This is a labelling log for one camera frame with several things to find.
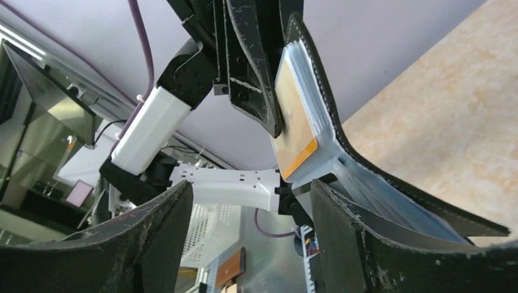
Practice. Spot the gold credit card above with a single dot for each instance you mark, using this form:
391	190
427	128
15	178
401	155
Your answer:
296	143

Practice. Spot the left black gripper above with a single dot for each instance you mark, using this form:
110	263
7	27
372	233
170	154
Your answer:
255	35

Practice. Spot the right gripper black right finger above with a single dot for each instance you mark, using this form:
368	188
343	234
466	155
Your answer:
362	252

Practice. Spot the white perforated plastic basket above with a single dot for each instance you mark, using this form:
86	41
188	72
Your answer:
213	228

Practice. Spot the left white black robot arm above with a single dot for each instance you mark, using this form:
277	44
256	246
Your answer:
189	76

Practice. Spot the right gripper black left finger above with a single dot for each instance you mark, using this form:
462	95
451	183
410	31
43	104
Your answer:
139	251

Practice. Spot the dark monitor screen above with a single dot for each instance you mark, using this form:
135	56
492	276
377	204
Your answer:
46	92

